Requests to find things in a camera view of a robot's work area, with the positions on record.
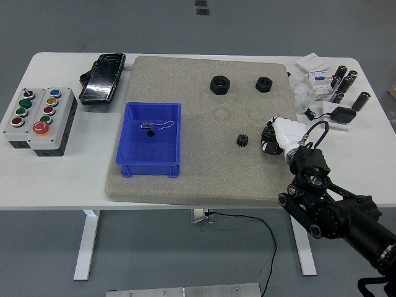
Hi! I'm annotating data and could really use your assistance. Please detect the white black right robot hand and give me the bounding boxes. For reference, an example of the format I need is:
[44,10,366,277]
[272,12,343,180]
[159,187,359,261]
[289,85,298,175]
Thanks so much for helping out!
[259,115,308,156]

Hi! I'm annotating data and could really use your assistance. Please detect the large black gear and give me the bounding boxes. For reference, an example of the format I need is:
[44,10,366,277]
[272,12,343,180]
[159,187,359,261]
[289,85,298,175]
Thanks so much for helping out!
[261,124,278,144]

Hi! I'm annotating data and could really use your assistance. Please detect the blue plastic bin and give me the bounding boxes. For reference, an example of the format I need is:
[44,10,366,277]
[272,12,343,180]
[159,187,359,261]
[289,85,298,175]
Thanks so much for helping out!
[114,101,183,178]

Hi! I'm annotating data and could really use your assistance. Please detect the small black hex nut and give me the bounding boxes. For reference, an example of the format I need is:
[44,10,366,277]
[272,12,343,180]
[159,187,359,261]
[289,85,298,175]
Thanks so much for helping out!
[255,77,273,93]

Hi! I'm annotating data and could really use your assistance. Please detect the large black hex nut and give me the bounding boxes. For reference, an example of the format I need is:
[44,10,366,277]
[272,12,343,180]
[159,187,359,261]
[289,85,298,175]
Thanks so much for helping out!
[210,75,230,95]

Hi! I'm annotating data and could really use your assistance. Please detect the silver under-table socket box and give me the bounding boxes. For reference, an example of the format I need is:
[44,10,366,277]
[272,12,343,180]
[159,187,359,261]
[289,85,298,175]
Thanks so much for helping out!
[191,209,215,224]

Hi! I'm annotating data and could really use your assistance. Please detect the grey emergency-stop button box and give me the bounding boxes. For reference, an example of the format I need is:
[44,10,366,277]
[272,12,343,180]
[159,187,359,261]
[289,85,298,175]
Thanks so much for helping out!
[27,87,78,157]

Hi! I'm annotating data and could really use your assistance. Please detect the grey four-button control box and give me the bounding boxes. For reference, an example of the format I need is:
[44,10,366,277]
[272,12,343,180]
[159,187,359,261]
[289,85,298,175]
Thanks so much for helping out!
[2,88,47,150]

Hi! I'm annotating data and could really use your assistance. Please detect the clear crumpled plastic bag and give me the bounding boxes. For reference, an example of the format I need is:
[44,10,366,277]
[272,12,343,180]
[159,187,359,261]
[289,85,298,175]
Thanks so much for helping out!
[291,78,317,114]

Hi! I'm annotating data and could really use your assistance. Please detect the white circuit breaker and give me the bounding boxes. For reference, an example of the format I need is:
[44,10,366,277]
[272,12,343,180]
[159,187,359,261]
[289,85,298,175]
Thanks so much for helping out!
[307,69,337,100]

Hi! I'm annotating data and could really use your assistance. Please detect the white flat carton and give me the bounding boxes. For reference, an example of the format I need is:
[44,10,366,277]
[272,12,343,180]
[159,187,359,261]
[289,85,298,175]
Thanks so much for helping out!
[296,53,330,74]

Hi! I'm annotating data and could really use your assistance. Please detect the grey-brown foam mat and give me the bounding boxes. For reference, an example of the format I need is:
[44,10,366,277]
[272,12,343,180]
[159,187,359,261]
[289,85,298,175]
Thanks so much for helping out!
[104,55,315,207]

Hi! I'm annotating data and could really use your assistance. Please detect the white table leg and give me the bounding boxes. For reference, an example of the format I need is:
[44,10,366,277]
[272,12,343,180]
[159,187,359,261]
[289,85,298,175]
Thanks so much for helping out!
[73,209,100,281]
[290,213,318,277]

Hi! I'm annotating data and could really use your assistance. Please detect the black device in plastic wrap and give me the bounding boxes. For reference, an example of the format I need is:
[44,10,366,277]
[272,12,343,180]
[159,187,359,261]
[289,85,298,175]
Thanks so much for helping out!
[78,53,127,106]

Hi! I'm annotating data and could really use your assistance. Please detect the black power adapter with cord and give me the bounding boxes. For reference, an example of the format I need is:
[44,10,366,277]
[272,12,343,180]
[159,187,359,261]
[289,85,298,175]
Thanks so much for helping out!
[304,106,358,125]

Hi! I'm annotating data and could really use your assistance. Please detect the black power cable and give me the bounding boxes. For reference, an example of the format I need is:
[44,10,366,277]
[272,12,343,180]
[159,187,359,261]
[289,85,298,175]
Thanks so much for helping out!
[205,211,278,297]

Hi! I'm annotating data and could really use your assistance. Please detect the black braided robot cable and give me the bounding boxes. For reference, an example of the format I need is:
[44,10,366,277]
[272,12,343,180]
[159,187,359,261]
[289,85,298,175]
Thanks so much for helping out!
[358,277,396,297]

